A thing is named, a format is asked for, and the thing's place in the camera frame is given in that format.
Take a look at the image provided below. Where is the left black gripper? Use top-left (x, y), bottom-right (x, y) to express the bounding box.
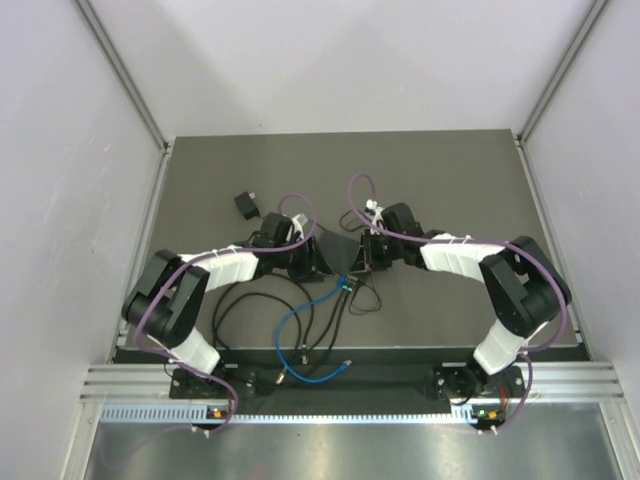
top-left (273, 233), bottom-right (335, 283)

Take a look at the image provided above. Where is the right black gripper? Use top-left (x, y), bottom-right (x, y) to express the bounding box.
top-left (351, 228), bottom-right (404, 273)

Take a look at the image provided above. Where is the black network switch box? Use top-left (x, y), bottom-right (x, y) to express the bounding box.
top-left (318, 230), bottom-right (360, 274)

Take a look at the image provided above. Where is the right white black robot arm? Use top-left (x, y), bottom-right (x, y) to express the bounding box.
top-left (357, 229), bottom-right (572, 396)

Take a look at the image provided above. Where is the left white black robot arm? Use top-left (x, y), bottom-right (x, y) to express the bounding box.
top-left (121, 237), bottom-right (316, 397)

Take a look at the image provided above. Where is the black power adapter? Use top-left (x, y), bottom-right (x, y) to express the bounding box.
top-left (234, 191), bottom-right (260, 220)

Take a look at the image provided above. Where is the blue ethernet cable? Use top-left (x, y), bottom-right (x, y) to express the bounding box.
top-left (275, 282), bottom-right (354, 385)

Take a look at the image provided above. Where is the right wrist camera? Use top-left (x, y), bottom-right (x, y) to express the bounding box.
top-left (381, 203), bottom-right (423, 237)

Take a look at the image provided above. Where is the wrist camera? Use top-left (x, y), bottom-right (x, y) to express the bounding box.
top-left (257, 212), bottom-right (304, 248)
top-left (381, 203), bottom-right (423, 237)

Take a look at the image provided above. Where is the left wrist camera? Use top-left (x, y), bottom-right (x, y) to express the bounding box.
top-left (257, 212), bottom-right (304, 248)

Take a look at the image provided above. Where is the black ethernet cable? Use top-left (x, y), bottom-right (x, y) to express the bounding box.
top-left (212, 273), bottom-right (346, 389)
top-left (219, 284), bottom-right (356, 364)

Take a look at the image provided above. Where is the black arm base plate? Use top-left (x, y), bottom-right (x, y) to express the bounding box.
top-left (168, 363), bottom-right (529, 401)

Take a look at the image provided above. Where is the grey slotted cable duct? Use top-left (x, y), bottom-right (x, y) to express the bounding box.
top-left (100, 404), bottom-right (498, 425)

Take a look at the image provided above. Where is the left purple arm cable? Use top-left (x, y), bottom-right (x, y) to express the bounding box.
top-left (99, 193), bottom-right (317, 471)

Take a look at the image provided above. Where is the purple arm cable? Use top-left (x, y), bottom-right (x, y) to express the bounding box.
top-left (348, 173), bottom-right (571, 435)
top-left (99, 193), bottom-right (317, 471)

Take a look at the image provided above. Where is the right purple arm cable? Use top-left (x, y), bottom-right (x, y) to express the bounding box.
top-left (348, 173), bottom-right (571, 435)

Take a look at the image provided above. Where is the front aluminium frame rail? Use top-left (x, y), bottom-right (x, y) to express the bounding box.
top-left (80, 362), bottom-right (624, 403)

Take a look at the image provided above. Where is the left aluminium frame post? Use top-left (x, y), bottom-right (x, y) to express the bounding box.
top-left (74, 0), bottom-right (174, 156)

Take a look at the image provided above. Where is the aluminium frame post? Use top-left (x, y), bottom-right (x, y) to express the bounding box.
top-left (74, 0), bottom-right (174, 156)
top-left (514, 0), bottom-right (611, 149)

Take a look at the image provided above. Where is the right aluminium frame post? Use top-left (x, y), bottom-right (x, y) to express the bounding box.
top-left (514, 0), bottom-right (611, 149)

